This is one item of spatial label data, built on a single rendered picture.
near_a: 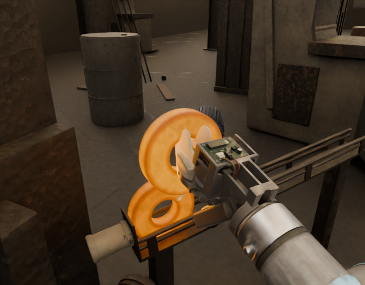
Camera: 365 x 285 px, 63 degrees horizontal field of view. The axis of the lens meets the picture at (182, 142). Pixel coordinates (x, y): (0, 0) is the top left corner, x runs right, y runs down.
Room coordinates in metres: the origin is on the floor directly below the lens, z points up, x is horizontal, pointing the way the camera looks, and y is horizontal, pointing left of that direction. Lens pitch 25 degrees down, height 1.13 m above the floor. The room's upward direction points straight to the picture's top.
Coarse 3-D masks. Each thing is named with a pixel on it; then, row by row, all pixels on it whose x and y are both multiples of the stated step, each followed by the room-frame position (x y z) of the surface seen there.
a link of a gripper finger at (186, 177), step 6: (180, 162) 0.42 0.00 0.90; (180, 168) 0.40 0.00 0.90; (186, 168) 0.40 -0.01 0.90; (180, 174) 0.39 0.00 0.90; (186, 174) 0.39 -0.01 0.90; (192, 174) 0.39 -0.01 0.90; (180, 180) 0.39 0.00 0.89; (186, 180) 0.38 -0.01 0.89; (192, 180) 0.38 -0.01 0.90; (186, 186) 0.38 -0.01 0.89; (192, 186) 0.37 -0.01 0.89
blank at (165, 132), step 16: (176, 112) 0.47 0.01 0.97; (192, 112) 0.47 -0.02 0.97; (160, 128) 0.44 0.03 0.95; (176, 128) 0.46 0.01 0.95; (192, 128) 0.47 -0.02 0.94; (144, 144) 0.44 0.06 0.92; (160, 144) 0.44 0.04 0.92; (144, 160) 0.43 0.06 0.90; (160, 160) 0.44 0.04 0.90; (160, 176) 0.44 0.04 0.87; (176, 176) 0.45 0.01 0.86; (176, 192) 0.45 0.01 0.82
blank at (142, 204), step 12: (144, 192) 0.53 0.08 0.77; (156, 192) 0.53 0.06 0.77; (132, 204) 0.53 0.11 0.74; (144, 204) 0.52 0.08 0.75; (156, 204) 0.53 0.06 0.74; (180, 204) 0.56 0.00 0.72; (192, 204) 0.58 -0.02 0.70; (132, 216) 0.51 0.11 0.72; (144, 216) 0.52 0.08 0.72; (168, 216) 0.57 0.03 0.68; (180, 216) 0.56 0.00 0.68; (144, 228) 0.52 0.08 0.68; (156, 228) 0.53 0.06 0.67
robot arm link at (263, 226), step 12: (264, 204) 0.30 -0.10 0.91; (276, 204) 0.29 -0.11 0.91; (252, 216) 0.28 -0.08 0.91; (264, 216) 0.28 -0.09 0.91; (276, 216) 0.27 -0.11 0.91; (288, 216) 0.28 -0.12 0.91; (240, 228) 0.28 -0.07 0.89; (252, 228) 0.27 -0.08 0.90; (264, 228) 0.26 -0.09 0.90; (276, 228) 0.26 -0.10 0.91; (288, 228) 0.26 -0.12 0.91; (240, 240) 0.28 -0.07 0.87; (252, 240) 0.26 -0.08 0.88; (264, 240) 0.25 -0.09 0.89; (252, 252) 0.26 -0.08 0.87
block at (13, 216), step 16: (0, 208) 0.44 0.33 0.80; (16, 208) 0.44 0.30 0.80; (0, 224) 0.39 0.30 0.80; (16, 224) 0.39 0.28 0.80; (32, 224) 0.41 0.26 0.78; (0, 240) 0.36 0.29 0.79; (16, 240) 0.38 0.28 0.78; (32, 240) 0.40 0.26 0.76; (0, 256) 0.36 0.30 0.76; (16, 256) 0.37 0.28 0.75; (32, 256) 0.40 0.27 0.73; (48, 256) 0.43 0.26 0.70; (0, 272) 0.37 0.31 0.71; (16, 272) 0.37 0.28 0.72; (32, 272) 0.39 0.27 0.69; (48, 272) 0.42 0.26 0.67
